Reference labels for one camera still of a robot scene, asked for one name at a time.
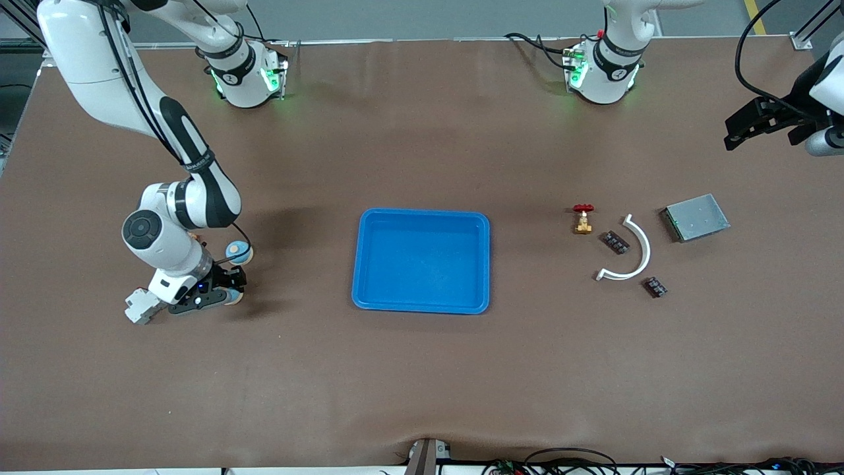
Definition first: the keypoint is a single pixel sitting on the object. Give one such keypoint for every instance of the metal table edge bracket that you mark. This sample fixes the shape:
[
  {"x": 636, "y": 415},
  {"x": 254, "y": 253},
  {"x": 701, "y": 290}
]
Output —
[{"x": 425, "y": 458}]

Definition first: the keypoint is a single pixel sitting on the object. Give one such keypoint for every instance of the dark capacitor block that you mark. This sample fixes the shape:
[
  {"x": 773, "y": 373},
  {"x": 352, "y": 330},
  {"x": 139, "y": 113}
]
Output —
[
  {"x": 655, "y": 287},
  {"x": 615, "y": 242}
]

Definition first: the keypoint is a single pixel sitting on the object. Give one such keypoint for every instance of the blue plastic tray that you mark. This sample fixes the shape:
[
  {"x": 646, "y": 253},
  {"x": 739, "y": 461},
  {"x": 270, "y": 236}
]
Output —
[{"x": 422, "y": 264}]

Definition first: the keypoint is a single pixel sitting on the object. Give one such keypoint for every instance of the grey metal box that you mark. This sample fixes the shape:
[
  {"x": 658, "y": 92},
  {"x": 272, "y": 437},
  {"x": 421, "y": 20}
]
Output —
[{"x": 699, "y": 218}]

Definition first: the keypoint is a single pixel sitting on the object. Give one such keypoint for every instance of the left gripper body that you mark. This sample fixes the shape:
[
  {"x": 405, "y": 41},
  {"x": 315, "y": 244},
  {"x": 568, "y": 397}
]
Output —
[{"x": 786, "y": 113}]

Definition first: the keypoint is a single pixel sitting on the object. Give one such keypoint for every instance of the white plastic circuit breaker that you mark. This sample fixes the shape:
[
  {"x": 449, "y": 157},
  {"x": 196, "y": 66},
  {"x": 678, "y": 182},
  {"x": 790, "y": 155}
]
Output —
[{"x": 140, "y": 311}]

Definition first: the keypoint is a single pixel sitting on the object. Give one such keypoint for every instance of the white curved plastic piece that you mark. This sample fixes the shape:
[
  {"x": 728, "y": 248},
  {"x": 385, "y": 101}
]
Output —
[{"x": 647, "y": 251}]

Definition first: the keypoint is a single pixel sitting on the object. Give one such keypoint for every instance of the light blue call bell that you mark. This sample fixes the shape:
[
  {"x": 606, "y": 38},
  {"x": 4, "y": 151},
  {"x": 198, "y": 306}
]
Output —
[
  {"x": 237, "y": 254},
  {"x": 235, "y": 298}
]

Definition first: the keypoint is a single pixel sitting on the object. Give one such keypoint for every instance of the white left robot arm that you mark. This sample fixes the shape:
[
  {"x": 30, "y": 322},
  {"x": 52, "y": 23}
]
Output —
[{"x": 606, "y": 72}]

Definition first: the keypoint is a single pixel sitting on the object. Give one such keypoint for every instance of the aluminium frame profile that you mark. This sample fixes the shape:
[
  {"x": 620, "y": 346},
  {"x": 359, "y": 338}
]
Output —
[
  {"x": 26, "y": 26},
  {"x": 808, "y": 36}
]

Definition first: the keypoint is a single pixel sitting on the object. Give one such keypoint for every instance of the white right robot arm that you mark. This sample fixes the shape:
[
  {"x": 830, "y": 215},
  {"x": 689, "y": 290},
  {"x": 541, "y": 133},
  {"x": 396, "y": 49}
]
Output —
[{"x": 86, "y": 59}]

